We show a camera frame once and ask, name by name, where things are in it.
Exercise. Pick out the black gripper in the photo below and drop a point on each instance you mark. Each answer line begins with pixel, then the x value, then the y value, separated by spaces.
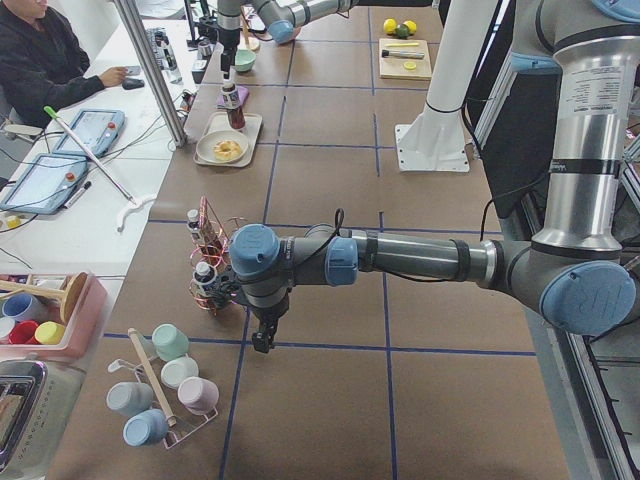
pixel 229 40
pixel 269 316

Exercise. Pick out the tea bottle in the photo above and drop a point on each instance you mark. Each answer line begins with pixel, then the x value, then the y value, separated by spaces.
pixel 204 278
pixel 198 226
pixel 233 106

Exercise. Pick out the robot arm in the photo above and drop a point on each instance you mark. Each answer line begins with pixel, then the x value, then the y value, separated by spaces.
pixel 280 20
pixel 570 271

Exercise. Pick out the beige rabbit tray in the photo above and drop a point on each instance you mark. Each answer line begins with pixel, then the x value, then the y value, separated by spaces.
pixel 219 121

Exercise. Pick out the person's hand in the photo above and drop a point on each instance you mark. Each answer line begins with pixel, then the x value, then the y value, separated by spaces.
pixel 113 76

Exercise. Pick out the mint green bowl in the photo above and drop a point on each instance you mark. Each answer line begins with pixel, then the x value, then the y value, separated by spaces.
pixel 244 60

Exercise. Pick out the wooden stand with round base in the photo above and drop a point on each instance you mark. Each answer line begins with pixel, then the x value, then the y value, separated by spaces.
pixel 250 42

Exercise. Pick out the steel cup on black base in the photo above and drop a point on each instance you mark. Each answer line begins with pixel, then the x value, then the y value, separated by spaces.
pixel 205 49

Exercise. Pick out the purple folded cloth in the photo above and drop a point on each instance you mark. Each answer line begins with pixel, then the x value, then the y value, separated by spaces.
pixel 243 93

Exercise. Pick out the pink cup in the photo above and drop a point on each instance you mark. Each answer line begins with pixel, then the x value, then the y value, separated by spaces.
pixel 200 396

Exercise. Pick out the mint green cup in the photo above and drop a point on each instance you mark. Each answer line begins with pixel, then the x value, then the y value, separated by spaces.
pixel 170 343

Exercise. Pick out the white cup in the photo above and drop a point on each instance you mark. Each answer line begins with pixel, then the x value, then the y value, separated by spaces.
pixel 175 371

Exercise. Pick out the beige round plate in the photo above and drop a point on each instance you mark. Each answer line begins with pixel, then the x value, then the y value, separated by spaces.
pixel 204 147

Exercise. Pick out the computer mouse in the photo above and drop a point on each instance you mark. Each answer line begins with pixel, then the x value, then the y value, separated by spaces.
pixel 132 83

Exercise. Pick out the glazed twisted donut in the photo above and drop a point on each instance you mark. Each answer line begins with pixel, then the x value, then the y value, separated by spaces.
pixel 227 151

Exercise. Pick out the light blue cup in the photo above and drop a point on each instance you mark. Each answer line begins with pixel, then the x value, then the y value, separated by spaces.
pixel 146 428

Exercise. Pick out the grey blue cup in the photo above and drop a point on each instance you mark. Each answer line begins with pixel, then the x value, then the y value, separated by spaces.
pixel 129 398

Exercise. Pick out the far teach pendant tablet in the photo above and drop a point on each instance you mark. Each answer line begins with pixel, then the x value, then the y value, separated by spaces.
pixel 98 128

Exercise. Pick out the teach pendant tablet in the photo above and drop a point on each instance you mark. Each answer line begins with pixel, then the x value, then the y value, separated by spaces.
pixel 98 128
pixel 47 184

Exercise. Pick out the yellow lemon left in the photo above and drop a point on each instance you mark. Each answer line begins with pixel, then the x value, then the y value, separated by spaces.
pixel 389 26

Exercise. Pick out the yellow lemon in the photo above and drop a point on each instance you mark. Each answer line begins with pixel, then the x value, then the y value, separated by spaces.
pixel 411 26
pixel 389 26

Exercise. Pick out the green avocado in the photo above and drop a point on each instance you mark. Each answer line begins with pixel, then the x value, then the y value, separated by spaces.
pixel 402 31

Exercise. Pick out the yellow plastic knife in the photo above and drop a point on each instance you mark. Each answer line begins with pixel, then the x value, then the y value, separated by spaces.
pixel 402 44

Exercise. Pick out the pink storage box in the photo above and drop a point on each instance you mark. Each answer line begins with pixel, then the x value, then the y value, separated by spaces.
pixel 51 324

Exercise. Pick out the wooden cutting board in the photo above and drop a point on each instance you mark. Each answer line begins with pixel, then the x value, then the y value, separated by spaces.
pixel 392 68

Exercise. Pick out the yellow lemon right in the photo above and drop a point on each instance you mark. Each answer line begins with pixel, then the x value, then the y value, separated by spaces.
pixel 411 26

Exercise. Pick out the reacher grabber stick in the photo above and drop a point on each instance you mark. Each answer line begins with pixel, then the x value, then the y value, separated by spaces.
pixel 134 203

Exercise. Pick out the person in black sweater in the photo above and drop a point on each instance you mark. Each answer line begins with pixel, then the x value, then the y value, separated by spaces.
pixel 42 62

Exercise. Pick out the black marker pen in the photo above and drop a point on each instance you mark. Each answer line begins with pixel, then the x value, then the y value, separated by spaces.
pixel 77 195

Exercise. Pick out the near teach pendant tablet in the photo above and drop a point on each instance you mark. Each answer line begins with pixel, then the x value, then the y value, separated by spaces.
pixel 47 184

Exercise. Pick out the silver toaster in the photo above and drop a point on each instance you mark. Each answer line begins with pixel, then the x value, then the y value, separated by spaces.
pixel 37 398

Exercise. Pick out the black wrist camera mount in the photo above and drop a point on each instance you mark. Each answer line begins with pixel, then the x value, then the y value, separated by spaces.
pixel 227 289

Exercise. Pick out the copper wire bottle rack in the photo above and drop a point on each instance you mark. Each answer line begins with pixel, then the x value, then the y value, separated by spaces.
pixel 216 253

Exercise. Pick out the aluminium frame post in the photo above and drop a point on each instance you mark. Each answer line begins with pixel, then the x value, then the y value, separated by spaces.
pixel 133 24

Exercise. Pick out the wire cup rack wooden handle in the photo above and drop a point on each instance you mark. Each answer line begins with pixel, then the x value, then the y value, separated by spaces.
pixel 146 368

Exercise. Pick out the black and steel knife handle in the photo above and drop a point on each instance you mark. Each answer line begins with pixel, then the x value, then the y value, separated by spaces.
pixel 386 53

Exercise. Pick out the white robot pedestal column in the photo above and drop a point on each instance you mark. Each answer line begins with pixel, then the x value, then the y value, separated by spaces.
pixel 435 140

